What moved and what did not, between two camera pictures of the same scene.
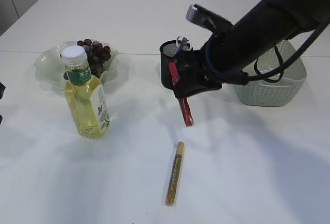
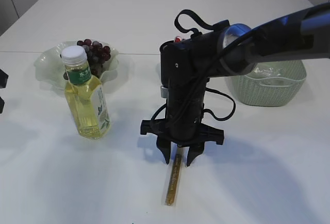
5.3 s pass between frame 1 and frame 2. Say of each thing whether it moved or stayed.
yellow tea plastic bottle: stayed
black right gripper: moved
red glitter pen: moved
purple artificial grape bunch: stayed
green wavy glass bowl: stayed
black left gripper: moved
